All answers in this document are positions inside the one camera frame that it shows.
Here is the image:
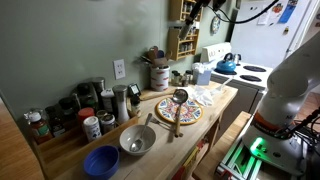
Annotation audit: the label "tall steel pepper mill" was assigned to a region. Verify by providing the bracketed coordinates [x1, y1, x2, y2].
[112, 85, 130, 124]

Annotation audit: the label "blue kettle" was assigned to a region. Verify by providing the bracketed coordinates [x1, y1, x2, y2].
[216, 53, 236, 73]

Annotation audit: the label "wooden condiment tray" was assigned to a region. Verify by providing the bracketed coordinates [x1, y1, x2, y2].
[35, 116, 138, 180]

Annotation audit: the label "white red utensil crock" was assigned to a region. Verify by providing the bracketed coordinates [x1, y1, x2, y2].
[151, 66, 170, 92]

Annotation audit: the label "white stove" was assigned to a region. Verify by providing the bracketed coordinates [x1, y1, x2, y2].
[200, 42, 273, 135]

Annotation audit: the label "colourful patterned plate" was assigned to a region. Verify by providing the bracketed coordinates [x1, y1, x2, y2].
[155, 97, 203, 125]

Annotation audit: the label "white ceramic bowl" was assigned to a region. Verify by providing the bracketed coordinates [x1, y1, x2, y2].
[119, 125, 156, 156]

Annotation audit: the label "white refrigerator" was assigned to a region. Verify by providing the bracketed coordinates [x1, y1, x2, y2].
[231, 0, 319, 68]

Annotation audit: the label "white crumpled cloth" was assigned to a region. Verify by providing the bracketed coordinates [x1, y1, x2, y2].
[186, 86, 213, 106]

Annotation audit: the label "upper wooden spice rack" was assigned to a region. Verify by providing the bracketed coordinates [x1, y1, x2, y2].
[169, 0, 196, 21]

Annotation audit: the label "metal ladle wooden handle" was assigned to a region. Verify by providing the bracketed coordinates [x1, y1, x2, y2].
[172, 89, 188, 137]

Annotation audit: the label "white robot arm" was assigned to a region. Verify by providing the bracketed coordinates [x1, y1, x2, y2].
[242, 32, 320, 176]

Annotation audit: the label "metal spoon in bowl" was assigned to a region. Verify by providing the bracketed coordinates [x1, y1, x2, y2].
[130, 113, 153, 152]

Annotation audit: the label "white wall outlet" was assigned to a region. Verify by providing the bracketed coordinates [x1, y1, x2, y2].
[113, 59, 125, 80]

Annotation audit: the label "dark lid spice jars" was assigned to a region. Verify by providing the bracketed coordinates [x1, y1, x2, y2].
[171, 70, 192, 87]

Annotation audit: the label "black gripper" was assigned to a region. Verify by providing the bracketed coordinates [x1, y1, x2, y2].
[185, 0, 211, 25]

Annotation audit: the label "small black timer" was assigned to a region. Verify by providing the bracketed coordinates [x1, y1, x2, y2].
[128, 83, 141, 96]

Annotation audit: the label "blue plastic bowl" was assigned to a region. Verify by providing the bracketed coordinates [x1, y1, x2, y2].
[83, 145, 119, 180]

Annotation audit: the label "blue tissue box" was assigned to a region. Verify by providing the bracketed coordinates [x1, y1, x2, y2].
[193, 70, 211, 85]

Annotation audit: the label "decorative wall plate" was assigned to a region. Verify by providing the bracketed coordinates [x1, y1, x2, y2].
[211, 16, 220, 34]

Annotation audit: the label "metal fork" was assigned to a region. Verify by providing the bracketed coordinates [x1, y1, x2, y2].
[150, 118, 173, 131]

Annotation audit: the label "wooden spice rack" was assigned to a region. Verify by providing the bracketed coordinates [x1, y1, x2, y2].
[169, 0, 196, 21]
[167, 28, 199, 61]

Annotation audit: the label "lower wooden spice rack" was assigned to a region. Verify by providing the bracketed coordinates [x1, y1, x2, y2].
[167, 28, 199, 61]

